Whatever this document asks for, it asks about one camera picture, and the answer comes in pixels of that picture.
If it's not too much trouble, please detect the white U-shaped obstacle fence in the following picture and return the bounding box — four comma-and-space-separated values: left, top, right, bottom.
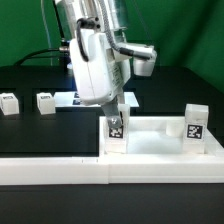
0, 144, 224, 185

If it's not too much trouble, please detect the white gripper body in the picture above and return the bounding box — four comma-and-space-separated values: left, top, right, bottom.
70, 29, 131, 105

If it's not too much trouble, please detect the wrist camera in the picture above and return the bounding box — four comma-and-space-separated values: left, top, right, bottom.
118, 43, 157, 76

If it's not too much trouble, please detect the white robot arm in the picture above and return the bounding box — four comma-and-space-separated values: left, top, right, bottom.
55, 0, 130, 128

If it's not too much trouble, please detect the black cable with connector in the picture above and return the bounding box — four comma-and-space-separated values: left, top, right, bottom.
13, 0, 73, 67

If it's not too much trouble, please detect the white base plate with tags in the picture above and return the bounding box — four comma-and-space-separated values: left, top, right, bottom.
54, 91, 139, 108

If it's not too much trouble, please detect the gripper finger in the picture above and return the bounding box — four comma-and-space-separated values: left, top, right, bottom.
101, 92, 125, 128

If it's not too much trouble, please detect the white square tabletop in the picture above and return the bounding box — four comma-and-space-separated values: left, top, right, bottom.
99, 116, 224, 157

